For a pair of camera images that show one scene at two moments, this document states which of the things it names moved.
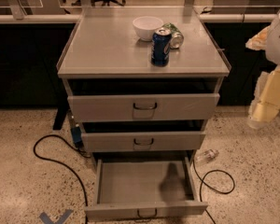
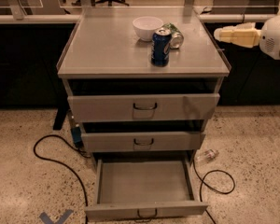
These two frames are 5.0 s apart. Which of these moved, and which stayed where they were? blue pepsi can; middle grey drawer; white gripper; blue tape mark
Moved: white gripper
Stayed: blue tape mark; blue pepsi can; middle grey drawer
